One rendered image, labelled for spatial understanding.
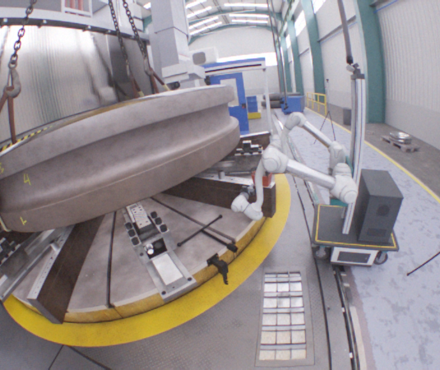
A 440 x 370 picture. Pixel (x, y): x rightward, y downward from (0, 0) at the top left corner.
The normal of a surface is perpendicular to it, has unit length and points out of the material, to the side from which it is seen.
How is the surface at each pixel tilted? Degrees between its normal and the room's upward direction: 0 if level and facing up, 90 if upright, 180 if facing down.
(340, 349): 0
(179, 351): 0
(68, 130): 90
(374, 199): 90
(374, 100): 90
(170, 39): 90
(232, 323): 0
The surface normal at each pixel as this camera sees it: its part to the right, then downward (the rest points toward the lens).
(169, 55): -0.18, 0.46
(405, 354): -0.14, -0.89
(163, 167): 0.65, 0.25
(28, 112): 0.98, -0.06
